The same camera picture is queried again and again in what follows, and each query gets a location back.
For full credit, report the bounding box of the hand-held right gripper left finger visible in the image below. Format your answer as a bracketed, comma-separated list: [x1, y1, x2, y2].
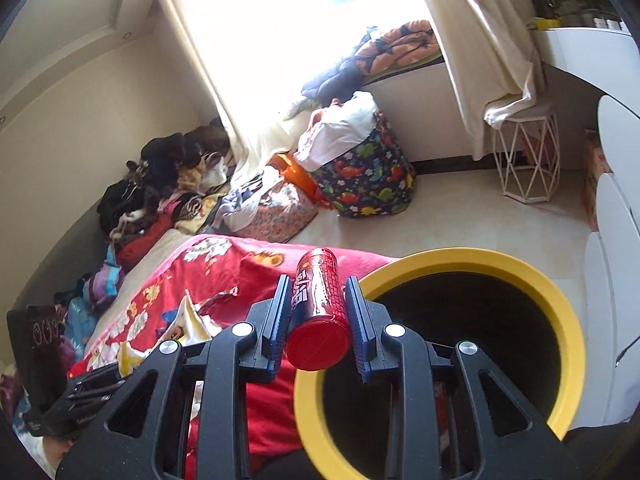
[55, 274, 293, 480]

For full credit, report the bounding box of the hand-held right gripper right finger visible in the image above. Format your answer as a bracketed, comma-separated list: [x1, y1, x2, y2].
[344, 276, 567, 480]

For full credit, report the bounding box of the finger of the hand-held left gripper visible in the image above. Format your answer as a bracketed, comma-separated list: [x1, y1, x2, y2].
[66, 362, 127, 403]

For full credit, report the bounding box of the red drink can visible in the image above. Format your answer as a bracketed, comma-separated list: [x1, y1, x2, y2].
[284, 247, 352, 372]

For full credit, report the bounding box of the yellow rimmed black trash bin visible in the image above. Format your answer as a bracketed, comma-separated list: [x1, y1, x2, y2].
[294, 247, 587, 480]

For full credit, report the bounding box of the red floral blanket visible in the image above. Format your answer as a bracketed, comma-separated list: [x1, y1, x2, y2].
[66, 234, 401, 480]

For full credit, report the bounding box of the blue striped clothing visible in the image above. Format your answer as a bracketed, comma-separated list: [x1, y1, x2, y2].
[54, 259, 124, 342]

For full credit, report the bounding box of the yellow snack packet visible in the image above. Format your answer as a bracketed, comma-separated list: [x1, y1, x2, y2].
[118, 294, 222, 377]

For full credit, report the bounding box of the grey bed headboard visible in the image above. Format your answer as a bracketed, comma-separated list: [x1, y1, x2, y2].
[7, 195, 168, 313]

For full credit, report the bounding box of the pink floral pillow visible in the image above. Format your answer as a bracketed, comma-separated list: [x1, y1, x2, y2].
[222, 180, 319, 244]

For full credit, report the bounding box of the beige bed sheet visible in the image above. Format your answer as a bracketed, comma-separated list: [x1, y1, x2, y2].
[89, 229, 202, 343]

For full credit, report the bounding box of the pale lavender cloth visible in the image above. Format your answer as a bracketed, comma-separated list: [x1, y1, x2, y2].
[216, 164, 282, 232]

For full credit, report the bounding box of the dinosaur print laundry basket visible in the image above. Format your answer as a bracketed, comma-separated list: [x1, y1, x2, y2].
[309, 110, 418, 220]

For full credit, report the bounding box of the orange bag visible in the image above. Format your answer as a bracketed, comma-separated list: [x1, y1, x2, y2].
[270, 152, 334, 209]

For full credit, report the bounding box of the pile of dark clothes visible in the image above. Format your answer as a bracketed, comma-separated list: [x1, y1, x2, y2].
[96, 119, 237, 262]

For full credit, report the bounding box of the white laundry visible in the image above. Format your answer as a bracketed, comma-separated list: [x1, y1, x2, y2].
[293, 91, 379, 172]

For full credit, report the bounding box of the cream curtain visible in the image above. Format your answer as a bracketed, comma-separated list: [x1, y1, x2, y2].
[404, 0, 545, 162]
[159, 0, 303, 178]

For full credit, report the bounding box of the dark puffer jacket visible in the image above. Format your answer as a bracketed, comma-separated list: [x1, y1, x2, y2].
[301, 56, 372, 107]

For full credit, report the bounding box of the white dresser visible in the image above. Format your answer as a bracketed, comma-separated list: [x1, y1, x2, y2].
[531, 27, 640, 427]

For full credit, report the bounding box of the orange patterned quilt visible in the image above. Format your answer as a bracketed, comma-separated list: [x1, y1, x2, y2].
[351, 20, 444, 77]

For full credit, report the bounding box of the black framed window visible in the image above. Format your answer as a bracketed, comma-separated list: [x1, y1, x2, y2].
[172, 0, 441, 113]

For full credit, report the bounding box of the black bag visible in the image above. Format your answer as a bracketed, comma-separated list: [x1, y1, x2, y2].
[530, 0, 627, 29]

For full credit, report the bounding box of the white wire stool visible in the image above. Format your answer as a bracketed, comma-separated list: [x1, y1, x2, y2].
[491, 105, 562, 204]

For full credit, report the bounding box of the black cable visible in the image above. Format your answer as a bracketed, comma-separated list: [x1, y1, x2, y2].
[616, 327, 640, 367]

